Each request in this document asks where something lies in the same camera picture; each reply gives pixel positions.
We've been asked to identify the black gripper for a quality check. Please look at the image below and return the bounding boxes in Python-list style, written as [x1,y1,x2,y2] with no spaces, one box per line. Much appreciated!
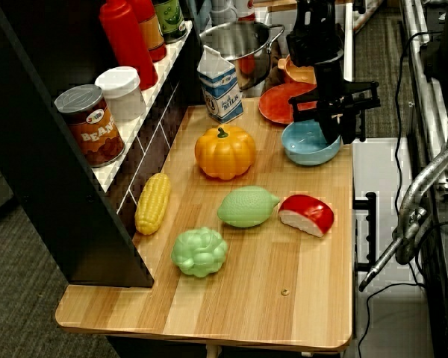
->
[287,61,381,145]

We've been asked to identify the light blue bowl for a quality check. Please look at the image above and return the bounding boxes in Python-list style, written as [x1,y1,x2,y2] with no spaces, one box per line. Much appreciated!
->
[281,119,343,167]

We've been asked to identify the small orange toy pot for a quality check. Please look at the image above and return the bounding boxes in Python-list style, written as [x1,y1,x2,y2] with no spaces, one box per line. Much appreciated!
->
[277,55,317,85]

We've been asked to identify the red round plate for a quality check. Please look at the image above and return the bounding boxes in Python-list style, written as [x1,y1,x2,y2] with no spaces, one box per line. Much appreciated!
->
[258,81,320,126]

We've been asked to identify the red white toy cheese wedge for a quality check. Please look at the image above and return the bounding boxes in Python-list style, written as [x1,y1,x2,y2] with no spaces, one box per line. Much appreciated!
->
[277,193,335,238]

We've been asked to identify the grey metal clamp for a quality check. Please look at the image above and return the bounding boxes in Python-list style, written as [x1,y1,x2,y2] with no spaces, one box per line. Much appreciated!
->
[358,110,448,292]

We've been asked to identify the stainless steel pot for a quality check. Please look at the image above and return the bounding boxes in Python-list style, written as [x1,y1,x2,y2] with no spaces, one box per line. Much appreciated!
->
[199,20,286,92]

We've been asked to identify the orange toy pumpkin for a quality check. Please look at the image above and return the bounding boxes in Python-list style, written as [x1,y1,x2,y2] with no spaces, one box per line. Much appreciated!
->
[193,126,258,182]

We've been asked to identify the blue white milk carton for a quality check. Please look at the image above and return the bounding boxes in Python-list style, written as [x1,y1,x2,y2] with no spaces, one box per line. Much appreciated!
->
[196,44,244,125]

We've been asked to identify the green toy lemon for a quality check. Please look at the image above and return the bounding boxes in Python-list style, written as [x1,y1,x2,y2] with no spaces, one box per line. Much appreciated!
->
[217,185,281,229]

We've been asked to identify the white red toy container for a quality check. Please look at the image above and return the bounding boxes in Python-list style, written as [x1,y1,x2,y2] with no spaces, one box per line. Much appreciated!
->
[234,0,258,22]

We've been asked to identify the white curved faucet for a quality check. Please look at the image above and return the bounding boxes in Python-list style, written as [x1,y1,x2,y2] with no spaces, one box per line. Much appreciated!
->
[208,0,235,25]

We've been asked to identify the green toy grape bunch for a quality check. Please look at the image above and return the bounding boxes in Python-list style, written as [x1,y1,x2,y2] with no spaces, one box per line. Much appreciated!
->
[170,226,229,278]

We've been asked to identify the green peas toy can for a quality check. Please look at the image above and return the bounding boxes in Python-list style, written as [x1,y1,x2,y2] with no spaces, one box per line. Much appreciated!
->
[152,0,189,45]

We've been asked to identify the yellow toy corn cob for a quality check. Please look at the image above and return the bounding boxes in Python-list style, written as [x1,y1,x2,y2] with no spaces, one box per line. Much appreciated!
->
[134,172,172,236]

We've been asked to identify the red bottle with label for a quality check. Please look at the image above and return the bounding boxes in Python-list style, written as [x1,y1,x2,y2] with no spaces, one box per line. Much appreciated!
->
[128,0,168,63]

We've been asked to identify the white lidded jar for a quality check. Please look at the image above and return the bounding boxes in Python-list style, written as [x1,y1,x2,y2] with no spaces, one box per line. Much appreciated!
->
[94,66,146,122]

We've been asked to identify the plain red ketchup bottle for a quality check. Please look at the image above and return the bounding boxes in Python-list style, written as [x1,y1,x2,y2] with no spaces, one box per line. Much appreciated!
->
[99,0,160,92]

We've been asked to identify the brown beans toy can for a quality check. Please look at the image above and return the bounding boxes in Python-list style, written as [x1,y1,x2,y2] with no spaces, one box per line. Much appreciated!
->
[54,84,127,169]

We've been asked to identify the black kitchen shelf unit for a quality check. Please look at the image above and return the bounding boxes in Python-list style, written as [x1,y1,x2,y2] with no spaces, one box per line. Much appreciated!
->
[0,0,205,289]

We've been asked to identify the thin black cable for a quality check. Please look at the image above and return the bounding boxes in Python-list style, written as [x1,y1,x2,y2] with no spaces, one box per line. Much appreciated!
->
[394,31,447,210]
[359,219,448,358]

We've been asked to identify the aluminium frame rail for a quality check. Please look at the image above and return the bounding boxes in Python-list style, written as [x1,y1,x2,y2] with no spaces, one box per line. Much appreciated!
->
[398,0,448,195]

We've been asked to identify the black drawer handle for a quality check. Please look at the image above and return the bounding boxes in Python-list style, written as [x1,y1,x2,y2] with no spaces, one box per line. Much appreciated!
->
[352,191,378,272]

